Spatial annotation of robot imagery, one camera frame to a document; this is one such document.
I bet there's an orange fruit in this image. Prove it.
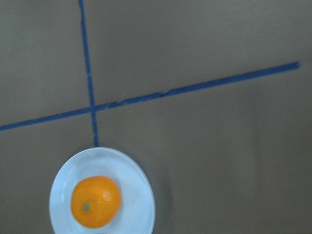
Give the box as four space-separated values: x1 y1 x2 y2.
71 176 122 229

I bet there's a light blue plate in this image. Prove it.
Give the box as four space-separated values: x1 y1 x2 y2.
49 147 156 234

